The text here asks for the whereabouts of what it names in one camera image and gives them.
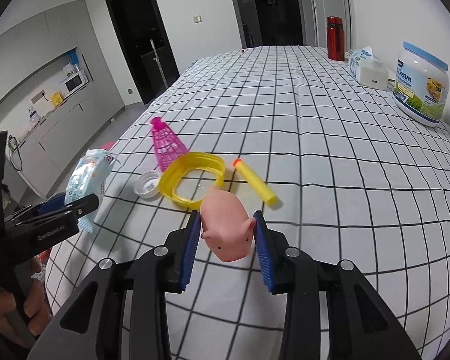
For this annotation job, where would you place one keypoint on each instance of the red thermos bottle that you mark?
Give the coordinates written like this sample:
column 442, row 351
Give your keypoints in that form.
column 335, row 38

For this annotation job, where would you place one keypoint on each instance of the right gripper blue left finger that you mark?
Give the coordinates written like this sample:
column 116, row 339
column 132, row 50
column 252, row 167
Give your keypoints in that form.
column 188, row 249

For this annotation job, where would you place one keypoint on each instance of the yellow foam dart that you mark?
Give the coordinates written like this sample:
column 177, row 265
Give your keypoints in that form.
column 266, row 194

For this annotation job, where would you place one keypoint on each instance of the white bottle cap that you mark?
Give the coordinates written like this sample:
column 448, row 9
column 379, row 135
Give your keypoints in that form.
column 146, row 185

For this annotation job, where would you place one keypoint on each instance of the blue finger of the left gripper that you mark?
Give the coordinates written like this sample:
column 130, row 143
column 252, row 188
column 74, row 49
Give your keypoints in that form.
column 54, row 203
column 78, row 208

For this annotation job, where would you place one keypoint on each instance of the white microwave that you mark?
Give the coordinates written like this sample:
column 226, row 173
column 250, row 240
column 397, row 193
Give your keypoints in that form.
column 73, row 83

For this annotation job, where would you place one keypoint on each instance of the yellow plastic ring lid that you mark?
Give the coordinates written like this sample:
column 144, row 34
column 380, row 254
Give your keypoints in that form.
column 185, row 181

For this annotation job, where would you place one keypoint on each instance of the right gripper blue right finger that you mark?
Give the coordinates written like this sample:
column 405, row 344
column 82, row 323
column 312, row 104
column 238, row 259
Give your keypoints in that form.
column 265, row 249

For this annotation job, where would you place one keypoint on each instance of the milk powder jar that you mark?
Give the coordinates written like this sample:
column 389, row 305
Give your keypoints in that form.
column 422, row 85

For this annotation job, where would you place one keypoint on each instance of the pink rubber pig toy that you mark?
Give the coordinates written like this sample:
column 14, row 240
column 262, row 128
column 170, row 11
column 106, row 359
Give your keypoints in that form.
column 227, row 229

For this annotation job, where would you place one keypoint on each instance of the yellow box on counter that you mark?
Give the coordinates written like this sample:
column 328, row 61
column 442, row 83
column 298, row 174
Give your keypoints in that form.
column 57, row 99

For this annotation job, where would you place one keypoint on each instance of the blue broom with dustpan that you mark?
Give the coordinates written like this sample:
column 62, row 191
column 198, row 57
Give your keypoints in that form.
column 158, row 62

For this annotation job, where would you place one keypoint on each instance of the white bottle on counter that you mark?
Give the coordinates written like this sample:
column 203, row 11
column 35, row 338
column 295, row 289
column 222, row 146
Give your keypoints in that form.
column 34, row 117

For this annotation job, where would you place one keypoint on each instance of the person's left hand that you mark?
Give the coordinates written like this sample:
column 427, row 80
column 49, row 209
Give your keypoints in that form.
column 23, row 321

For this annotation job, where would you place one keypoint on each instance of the pink plastic shuttlecock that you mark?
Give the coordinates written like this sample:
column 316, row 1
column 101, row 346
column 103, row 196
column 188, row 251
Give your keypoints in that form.
column 166, row 144

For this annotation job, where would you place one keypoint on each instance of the white wet wipes pack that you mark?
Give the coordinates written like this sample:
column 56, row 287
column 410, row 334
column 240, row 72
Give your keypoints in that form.
column 88, row 178

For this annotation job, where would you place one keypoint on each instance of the checkered white tablecloth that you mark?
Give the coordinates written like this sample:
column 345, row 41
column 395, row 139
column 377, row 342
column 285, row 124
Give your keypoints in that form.
column 355, row 178

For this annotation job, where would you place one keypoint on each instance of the tissue pack blue white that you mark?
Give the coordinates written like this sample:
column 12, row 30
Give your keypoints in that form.
column 368, row 70

